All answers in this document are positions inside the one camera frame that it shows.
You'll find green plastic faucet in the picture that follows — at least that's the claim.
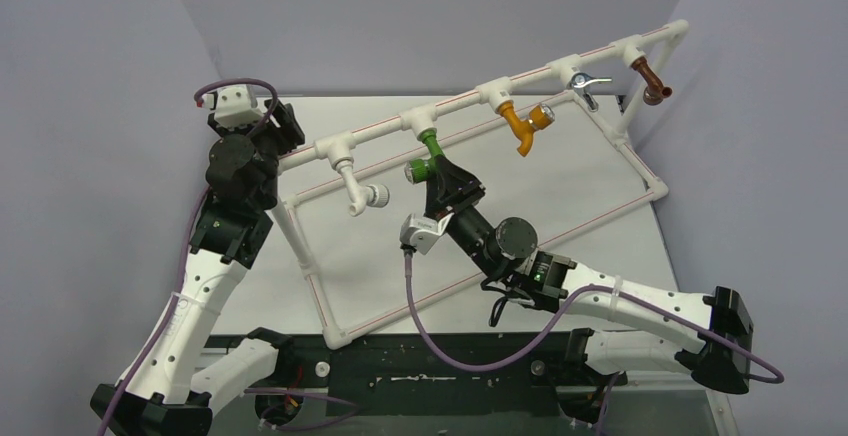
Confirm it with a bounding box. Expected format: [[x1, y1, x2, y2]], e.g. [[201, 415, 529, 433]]
[[404, 129, 443, 185]]

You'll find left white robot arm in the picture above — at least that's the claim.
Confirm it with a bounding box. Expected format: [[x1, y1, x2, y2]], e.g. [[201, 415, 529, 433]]
[[90, 100, 305, 435]]

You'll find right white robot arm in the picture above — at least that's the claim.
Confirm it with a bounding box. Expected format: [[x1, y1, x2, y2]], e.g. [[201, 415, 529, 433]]
[[406, 154, 754, 395]]

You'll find white plastic faucet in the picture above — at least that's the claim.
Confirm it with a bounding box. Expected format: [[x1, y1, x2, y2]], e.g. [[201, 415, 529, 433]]
[[334, 158, 390, 217]]

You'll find orange plastic faucet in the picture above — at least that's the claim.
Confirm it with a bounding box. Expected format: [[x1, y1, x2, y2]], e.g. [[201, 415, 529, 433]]
[[496, 101, 555, 157]]

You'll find chrome metal faucet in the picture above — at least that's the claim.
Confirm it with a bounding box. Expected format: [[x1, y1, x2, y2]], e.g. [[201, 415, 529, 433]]
[[566, 72, 613, 112]]

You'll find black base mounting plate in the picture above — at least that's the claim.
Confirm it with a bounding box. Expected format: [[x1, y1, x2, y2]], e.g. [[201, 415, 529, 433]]
[[251, 330, 697, 419]]

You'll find brown plastic faucet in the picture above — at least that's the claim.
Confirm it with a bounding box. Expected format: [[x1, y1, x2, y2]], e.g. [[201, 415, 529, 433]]
[[630, 56, 673, 106]]

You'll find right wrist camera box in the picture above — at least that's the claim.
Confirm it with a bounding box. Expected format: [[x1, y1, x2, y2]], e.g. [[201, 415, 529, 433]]
[[399, 213, 453, 254]]

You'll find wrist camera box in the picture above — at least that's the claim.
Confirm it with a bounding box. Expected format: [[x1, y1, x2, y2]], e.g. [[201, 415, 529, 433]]
[[399, 213, 453, 254], [195, 84, 264, 132]]

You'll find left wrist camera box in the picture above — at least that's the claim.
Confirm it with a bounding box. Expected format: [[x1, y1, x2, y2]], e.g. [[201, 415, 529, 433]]
[[195, 84, 264, 132]]

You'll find white PVC pipe frame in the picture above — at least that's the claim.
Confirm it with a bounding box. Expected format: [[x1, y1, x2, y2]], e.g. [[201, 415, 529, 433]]
[[273, 19, 690, 350]]

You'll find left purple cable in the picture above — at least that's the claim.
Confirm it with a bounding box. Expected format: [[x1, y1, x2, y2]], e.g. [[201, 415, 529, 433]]
[[97, 77, 278, 436]]

